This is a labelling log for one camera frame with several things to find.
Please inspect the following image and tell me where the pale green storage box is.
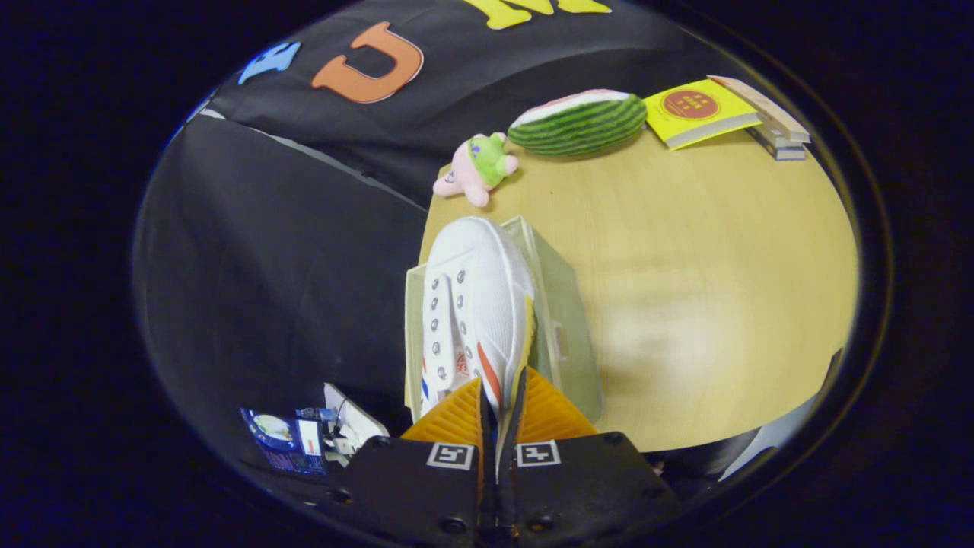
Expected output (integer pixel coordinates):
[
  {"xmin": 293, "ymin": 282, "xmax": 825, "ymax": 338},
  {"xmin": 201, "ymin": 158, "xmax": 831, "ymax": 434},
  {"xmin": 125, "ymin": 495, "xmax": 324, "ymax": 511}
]
[{"xmin": 403, "ymin": 215, "xmax": 606, "ymax": 425}]

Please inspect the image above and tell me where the blue printed box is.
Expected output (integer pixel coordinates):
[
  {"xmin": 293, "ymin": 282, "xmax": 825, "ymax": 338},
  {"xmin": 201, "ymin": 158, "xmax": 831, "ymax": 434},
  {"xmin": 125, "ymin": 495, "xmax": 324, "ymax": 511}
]
[{"xmin": 240, "ymin": 407, "xmax": 336, "ymax": 476}]

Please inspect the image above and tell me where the pink and green plush toy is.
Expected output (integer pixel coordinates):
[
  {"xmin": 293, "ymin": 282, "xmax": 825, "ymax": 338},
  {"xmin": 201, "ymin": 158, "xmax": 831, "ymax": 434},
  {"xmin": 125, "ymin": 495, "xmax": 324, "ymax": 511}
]
[{"xmin": 432, "ymin": 132, "xmax": 520, "ymax": 208}]

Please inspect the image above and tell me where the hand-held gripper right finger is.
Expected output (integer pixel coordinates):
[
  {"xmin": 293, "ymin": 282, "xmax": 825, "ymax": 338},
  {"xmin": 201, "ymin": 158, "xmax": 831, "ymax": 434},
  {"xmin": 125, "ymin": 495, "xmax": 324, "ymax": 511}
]
[{"xmin": 498, "ymin": 367, "xmax": 678, "ymax": 548}]

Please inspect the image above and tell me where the watermelon slice plush toy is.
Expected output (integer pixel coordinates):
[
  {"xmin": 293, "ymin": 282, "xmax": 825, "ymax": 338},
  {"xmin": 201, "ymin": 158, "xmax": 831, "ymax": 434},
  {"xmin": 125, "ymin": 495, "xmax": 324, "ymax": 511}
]
[{"xmin": 508, "ymin": 89, "xmax": 648, "ymax": 158}]

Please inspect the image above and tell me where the white canvas shoe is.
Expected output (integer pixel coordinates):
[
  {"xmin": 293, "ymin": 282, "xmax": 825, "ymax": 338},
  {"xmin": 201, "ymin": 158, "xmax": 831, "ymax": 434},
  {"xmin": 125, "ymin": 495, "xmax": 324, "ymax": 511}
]
[{"xmin": 421, "ymin": 216, "xmax": 537, "ymax": 423}]

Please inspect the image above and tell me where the black backdrop cloth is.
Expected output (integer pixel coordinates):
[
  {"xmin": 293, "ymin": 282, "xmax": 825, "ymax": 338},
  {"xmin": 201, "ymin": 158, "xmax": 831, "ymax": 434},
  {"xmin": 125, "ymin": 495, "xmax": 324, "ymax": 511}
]
[{"xmin": 133, "ymin": 0, "xmax": 731, "ymax": 473}]

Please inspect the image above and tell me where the yellow book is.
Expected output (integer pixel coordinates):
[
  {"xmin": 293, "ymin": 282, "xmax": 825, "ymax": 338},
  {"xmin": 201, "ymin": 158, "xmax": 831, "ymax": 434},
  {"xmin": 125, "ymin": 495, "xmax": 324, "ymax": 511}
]
[{"xmin": 643, "ymin": 78, "xmax": 762, "ymax": 151}]

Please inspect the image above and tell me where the tan book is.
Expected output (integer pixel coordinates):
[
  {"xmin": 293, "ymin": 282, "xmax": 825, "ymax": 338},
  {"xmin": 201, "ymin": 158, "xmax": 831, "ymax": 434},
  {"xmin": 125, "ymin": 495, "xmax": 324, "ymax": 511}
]
[{"xmin": 708, "ymin": 75, "xmax": 812, "ymax": 144}]

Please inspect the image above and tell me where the white cardboard piece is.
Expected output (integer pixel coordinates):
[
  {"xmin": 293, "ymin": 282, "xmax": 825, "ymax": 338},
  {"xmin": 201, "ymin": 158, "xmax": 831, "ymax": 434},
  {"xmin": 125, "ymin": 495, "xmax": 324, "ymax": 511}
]
[{"xmin": 323, "ymin": 382, "xmax": 390, "ymax": 457}]

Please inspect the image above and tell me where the grey book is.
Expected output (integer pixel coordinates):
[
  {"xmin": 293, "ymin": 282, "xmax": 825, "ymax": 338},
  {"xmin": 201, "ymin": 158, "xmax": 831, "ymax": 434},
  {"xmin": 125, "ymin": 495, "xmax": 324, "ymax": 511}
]
[{"xmin": 750, "ymin": 122, "xmax": 807, "ymax": 151}]

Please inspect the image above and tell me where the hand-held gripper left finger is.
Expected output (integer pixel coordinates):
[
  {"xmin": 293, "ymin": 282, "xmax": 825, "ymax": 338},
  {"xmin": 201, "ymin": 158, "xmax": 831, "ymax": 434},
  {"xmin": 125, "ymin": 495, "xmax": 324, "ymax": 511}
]
[{"xmin": 331, "ymin": 377, "xmax": 497, "ymax": 548}]

